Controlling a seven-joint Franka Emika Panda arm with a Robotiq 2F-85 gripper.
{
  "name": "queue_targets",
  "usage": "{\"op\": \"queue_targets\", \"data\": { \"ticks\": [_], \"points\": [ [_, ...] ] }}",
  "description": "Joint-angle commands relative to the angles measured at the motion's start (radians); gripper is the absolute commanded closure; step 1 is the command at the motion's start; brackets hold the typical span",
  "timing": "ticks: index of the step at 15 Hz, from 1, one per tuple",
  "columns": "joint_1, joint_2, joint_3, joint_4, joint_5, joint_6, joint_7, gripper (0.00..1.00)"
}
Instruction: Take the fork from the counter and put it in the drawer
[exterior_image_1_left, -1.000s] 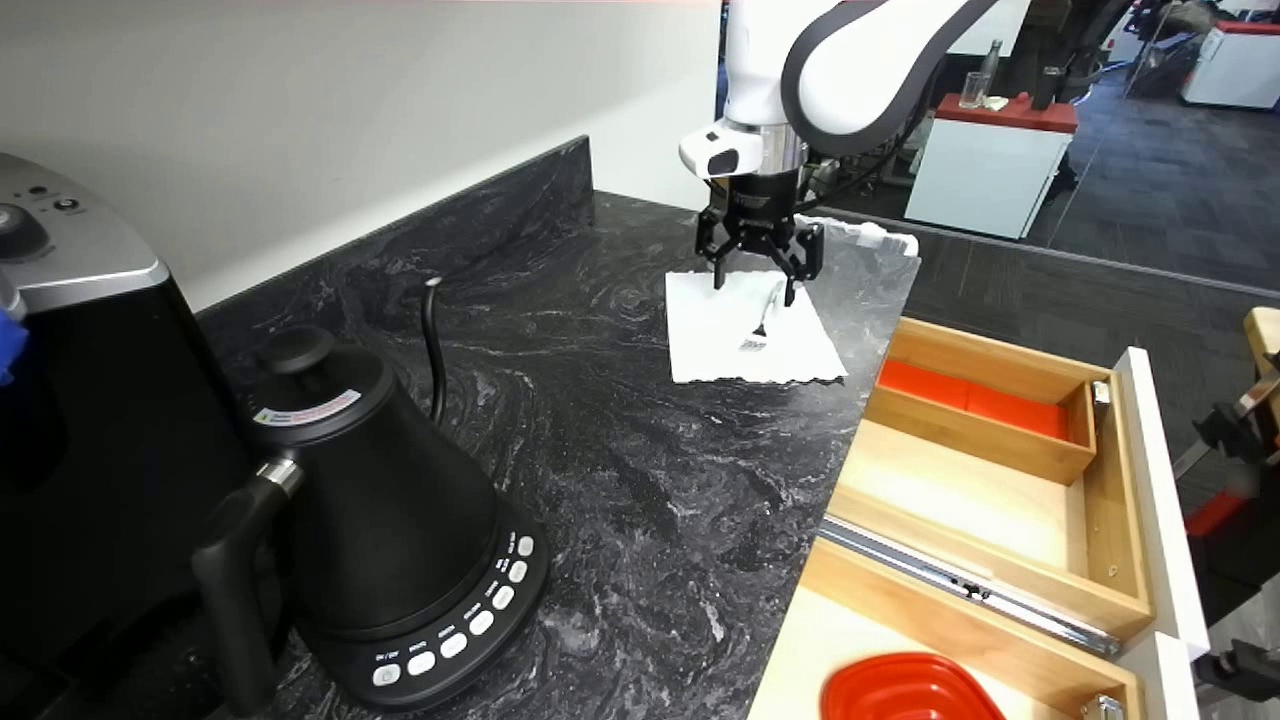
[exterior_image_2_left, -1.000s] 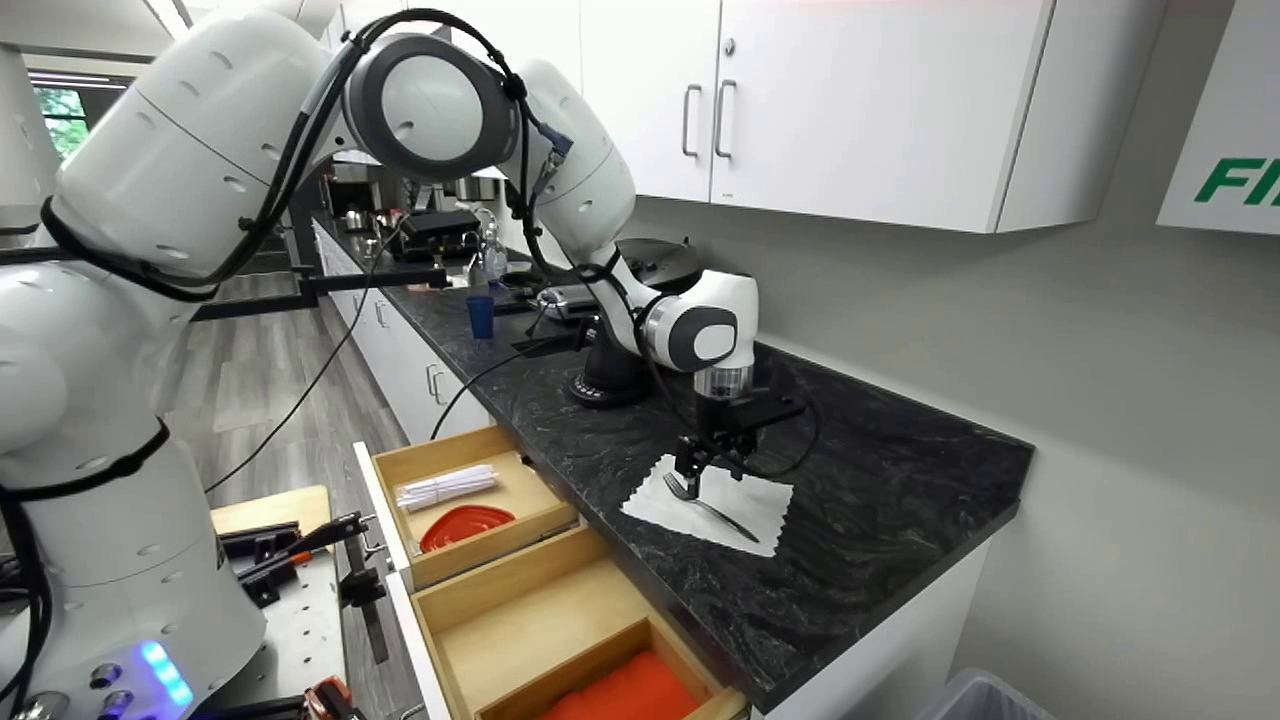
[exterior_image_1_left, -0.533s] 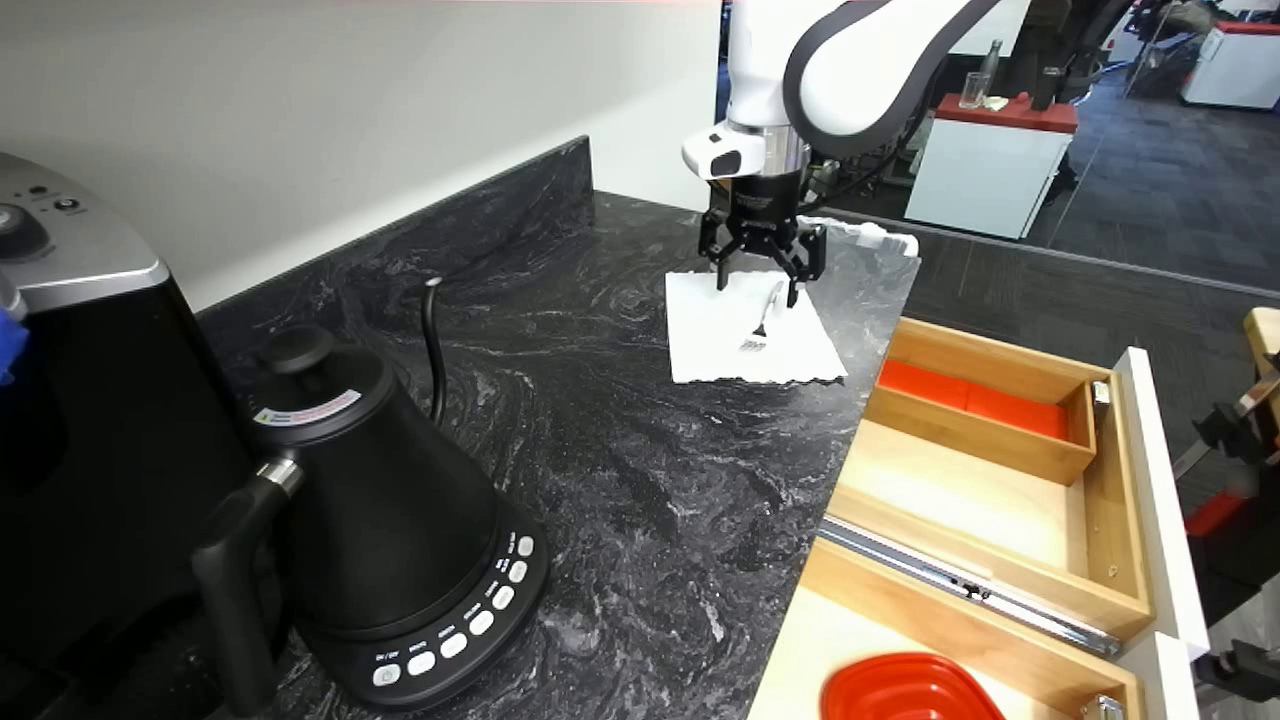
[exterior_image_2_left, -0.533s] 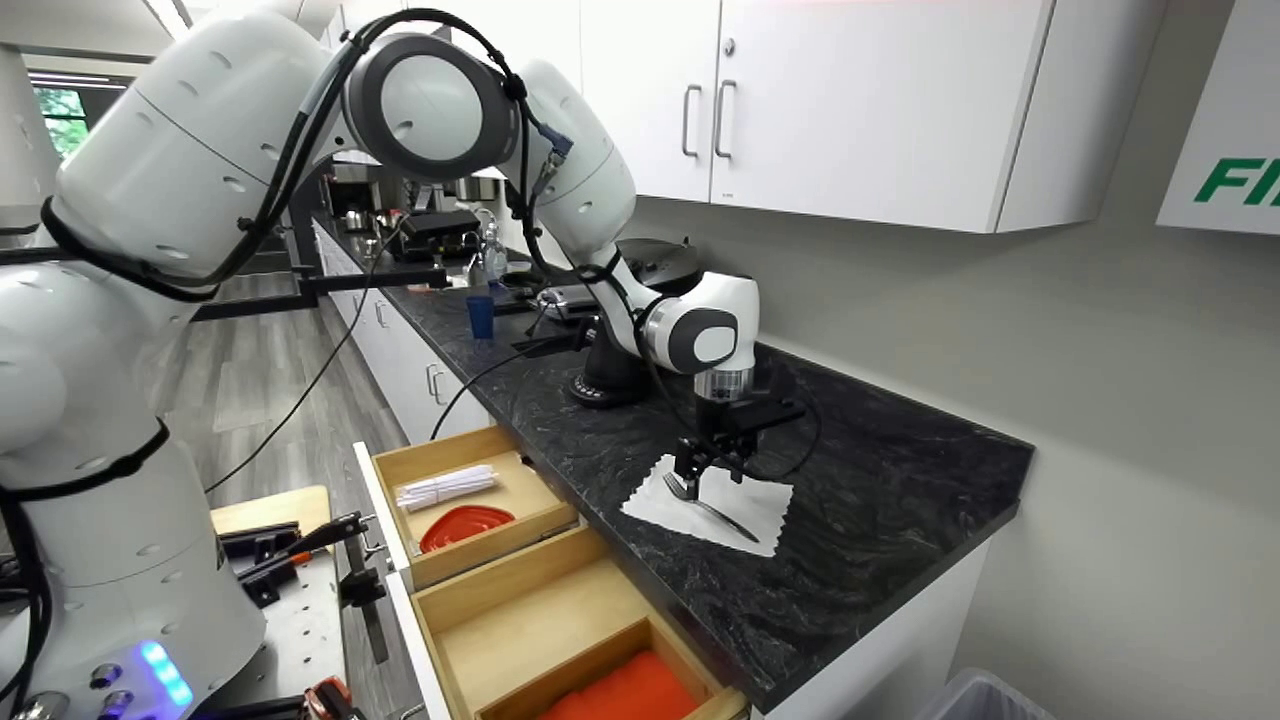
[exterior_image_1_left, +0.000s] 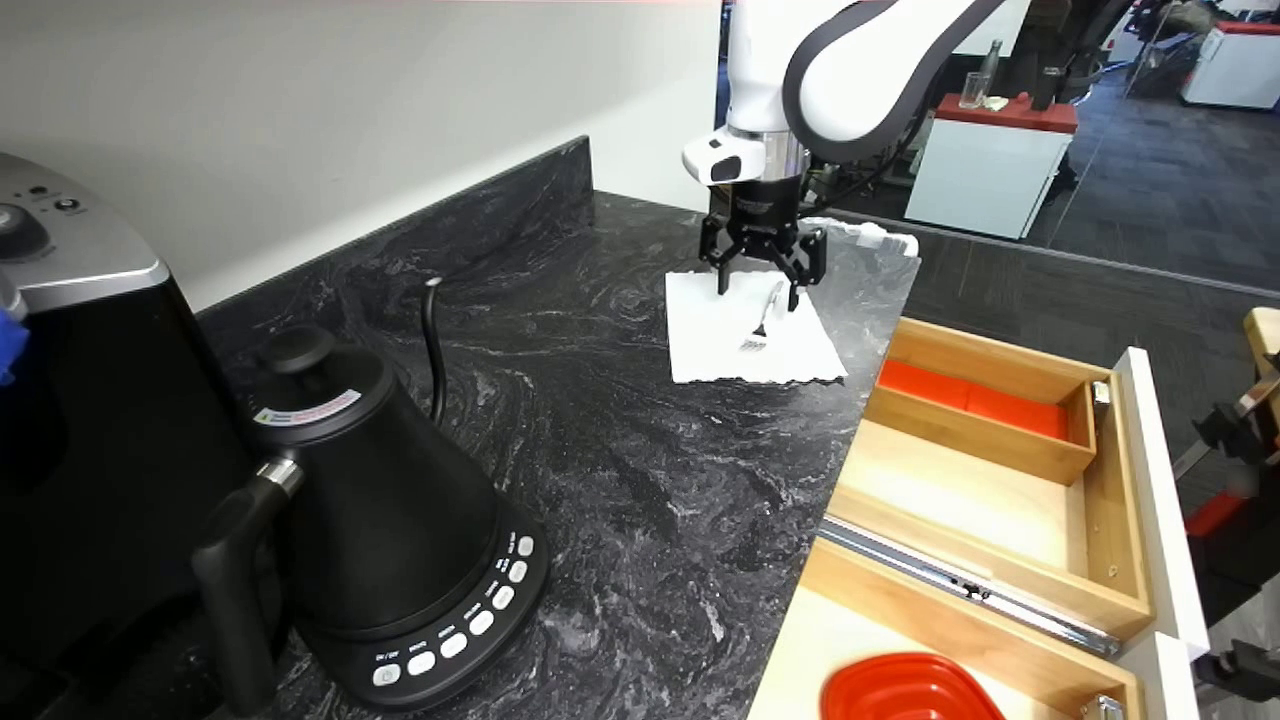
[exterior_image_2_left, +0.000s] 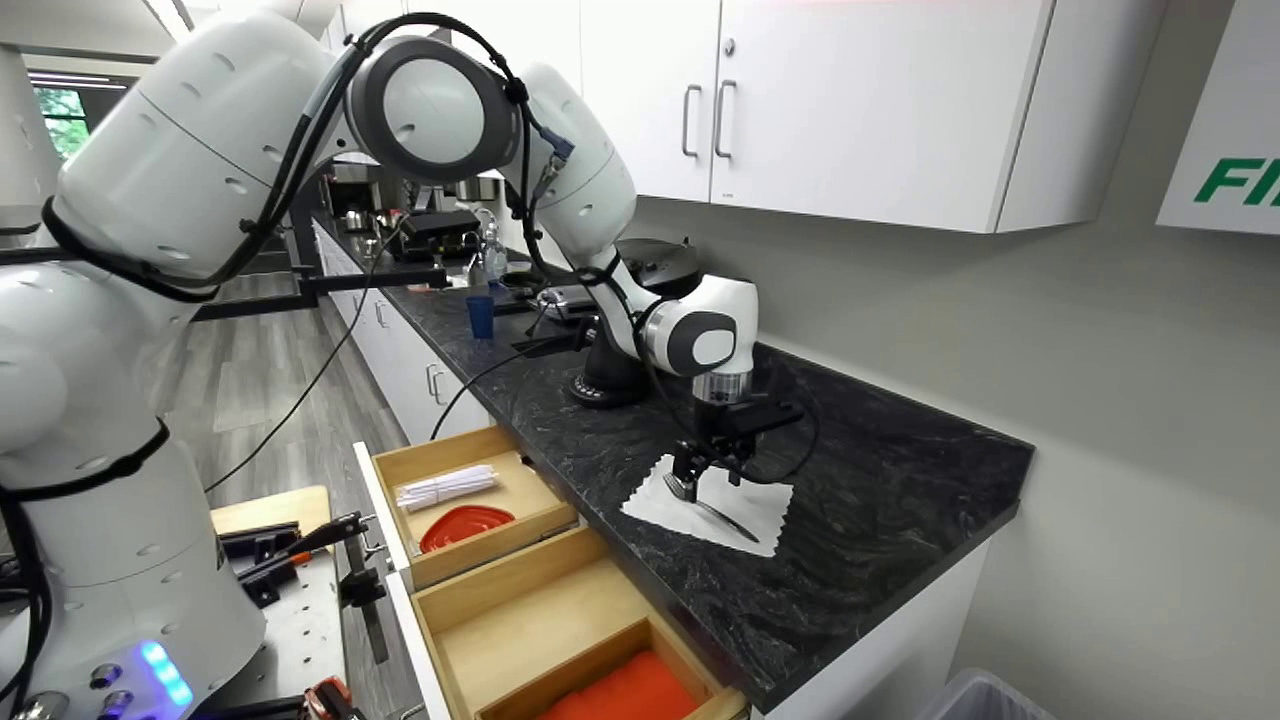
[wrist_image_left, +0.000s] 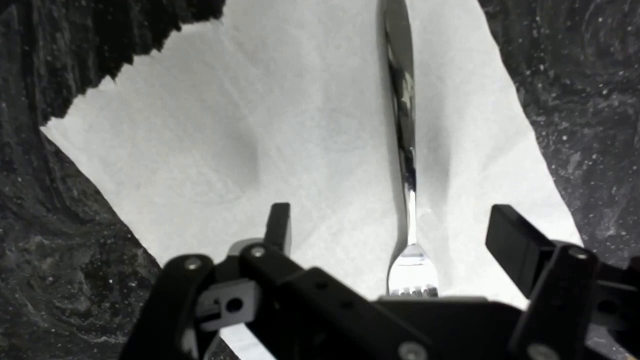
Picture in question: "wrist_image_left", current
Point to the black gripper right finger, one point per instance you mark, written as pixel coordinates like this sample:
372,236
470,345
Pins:
572,307

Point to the white paper napkin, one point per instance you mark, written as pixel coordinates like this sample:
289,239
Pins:
267,132

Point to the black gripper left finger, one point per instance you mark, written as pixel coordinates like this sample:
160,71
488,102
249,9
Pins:
200,320

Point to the silver metal fork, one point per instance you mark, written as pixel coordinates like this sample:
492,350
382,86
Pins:
413,267

